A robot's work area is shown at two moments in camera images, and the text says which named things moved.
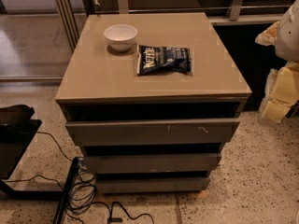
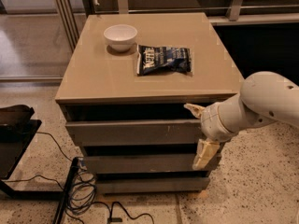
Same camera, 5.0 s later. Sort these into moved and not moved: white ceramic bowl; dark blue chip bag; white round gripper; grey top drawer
Moved: white round gripper
Not moved: grey top drawer; white ceramic bowl; dark blue chip bag
